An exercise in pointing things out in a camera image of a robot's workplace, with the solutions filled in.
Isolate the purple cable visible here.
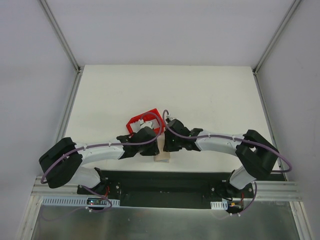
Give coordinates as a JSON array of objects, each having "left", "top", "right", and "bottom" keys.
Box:
[
  {"left": 162, "top": 109, "right": 293, "bottom": 217},
  {"left": 40, "top": 112, "right": 166, "bottom": 213}
]

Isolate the right white cable duct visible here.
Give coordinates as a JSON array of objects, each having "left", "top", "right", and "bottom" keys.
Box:
[{"left": 210, "top": 200, "right": 228, "bottom": 211}]

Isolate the white cable duct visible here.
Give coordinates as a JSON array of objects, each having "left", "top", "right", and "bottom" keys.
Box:
[
  {"left": 42, "top": 196, "right": 110, "bottom": 208},
  {"left": 210, "top": 200, "right": 228, "bottom": 211}
]

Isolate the aluminium rail profile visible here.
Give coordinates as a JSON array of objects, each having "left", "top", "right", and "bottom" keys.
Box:
[{"left": 250, "top": 181, "right": 303, "bottom": 202}]

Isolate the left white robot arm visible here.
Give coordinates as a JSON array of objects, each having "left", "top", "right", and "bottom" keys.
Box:
[{"left": 39, "top": 126, "right": 160, "bottom": 196}]

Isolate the beige leather card holder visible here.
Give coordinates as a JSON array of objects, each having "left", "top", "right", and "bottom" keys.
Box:
[{"left": 153, "top": 138, "right": 171, "bottom": 163}]

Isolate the left aluminium frame post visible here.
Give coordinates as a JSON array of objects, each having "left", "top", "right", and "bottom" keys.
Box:
[{"left": 37, "top": 0, "right": 83, "bottom": 73}]

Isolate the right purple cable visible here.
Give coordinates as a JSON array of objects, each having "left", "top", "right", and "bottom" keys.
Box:
[{"left": 162, "top": 109, "right": 293, "bottom": 217}]

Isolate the aluminium frame post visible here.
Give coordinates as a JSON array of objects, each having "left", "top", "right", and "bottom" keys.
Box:
[
  {"left": 252, "top": 0, "right": 303, "bottom": 76},
  {"left": 37, "top": 0, "right": 83, "bottom": 73}
]

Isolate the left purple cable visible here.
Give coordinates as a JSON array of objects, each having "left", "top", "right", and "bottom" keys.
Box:
[{"left": 40, "top": 112, "right": 166, "bottom": 213}]

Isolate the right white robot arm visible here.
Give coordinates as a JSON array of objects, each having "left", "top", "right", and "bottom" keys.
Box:
[{"left": 163, "top": 118, "right": 278, "bottom": 198}]

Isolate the left white cable duct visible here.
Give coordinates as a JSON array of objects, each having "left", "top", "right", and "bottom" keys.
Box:
[{"left": 42, "top": 196, "right": 110, "bottom": 208}]

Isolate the right aluminium frame post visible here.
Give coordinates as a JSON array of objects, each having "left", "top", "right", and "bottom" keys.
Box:
[{"left": 252, "top": 0, "right": 303, "bottom": 76}]

